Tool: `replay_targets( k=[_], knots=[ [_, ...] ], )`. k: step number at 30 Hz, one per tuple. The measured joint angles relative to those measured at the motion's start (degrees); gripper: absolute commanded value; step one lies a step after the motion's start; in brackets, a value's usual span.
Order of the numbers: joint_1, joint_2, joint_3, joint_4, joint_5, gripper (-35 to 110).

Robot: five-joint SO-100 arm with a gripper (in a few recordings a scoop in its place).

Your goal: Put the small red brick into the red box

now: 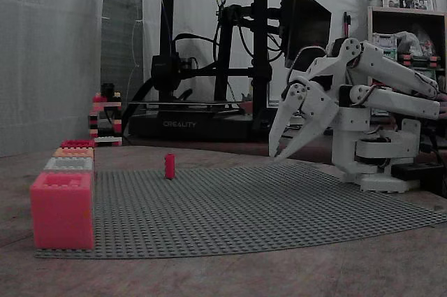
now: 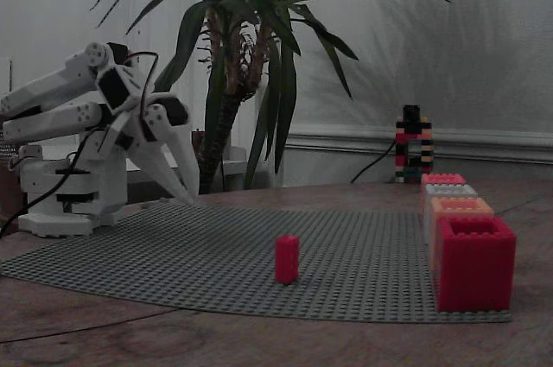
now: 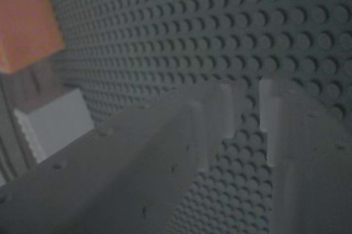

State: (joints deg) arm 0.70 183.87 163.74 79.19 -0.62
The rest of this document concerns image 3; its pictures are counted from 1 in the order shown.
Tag grey toy brick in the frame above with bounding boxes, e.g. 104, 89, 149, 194
13, 88, 96, 165

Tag grey studded baseplate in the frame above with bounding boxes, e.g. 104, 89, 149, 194
45, 0, 352, 234

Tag orange toy brick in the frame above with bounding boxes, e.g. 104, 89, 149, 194
0, 0, 67, 74

